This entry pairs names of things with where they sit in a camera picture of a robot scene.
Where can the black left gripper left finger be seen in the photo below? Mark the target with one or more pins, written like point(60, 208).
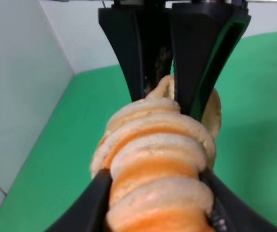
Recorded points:
point(88, 212)

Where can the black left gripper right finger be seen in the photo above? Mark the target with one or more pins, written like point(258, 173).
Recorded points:
point(229, 213)

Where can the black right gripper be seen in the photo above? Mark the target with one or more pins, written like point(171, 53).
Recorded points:
point(204, 34)

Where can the orange twisted plush bread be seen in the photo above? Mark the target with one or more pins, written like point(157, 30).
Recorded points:
point(155, 155)

